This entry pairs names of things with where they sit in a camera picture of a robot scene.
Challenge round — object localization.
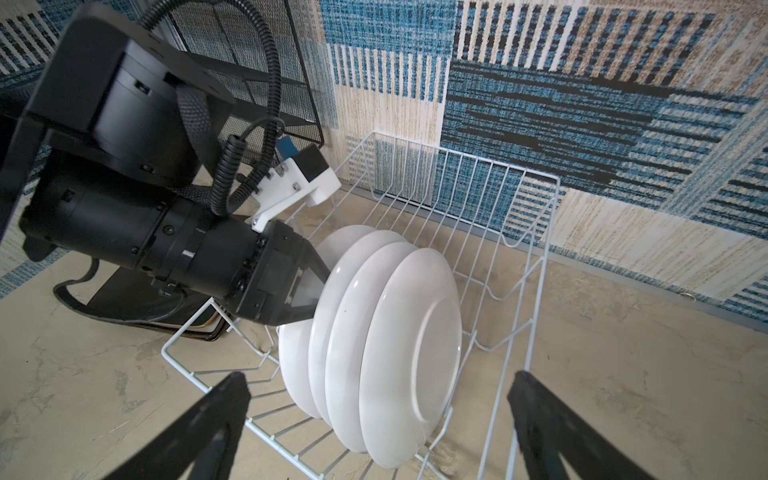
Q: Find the white wire dish rack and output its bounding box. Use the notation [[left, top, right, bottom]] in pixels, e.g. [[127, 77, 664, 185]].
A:
[[161, 132, 563, 479]]

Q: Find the white round printed plate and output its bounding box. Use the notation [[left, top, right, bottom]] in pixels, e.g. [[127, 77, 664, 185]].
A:
[[277, 225, 374, 418]]

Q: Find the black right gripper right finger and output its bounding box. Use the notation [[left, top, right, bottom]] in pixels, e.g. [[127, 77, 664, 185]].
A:
[[507, 370, 651, 479]]

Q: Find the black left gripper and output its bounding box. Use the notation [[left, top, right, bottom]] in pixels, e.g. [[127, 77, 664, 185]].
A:
[[230, 220, 330, 326]]

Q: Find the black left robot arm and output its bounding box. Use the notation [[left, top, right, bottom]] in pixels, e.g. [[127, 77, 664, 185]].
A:
[[1, 1, 340, 326]]

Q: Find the black mesh shelf rack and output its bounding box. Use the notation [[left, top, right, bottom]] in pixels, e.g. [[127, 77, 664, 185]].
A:
[[155, 1, 325, 149]]

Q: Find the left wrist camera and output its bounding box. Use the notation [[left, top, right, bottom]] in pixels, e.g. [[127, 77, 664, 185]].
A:
[[251, 144, 341, 233]]

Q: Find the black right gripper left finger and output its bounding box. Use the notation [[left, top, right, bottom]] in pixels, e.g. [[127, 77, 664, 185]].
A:
[[107, 371, 251, 479]]

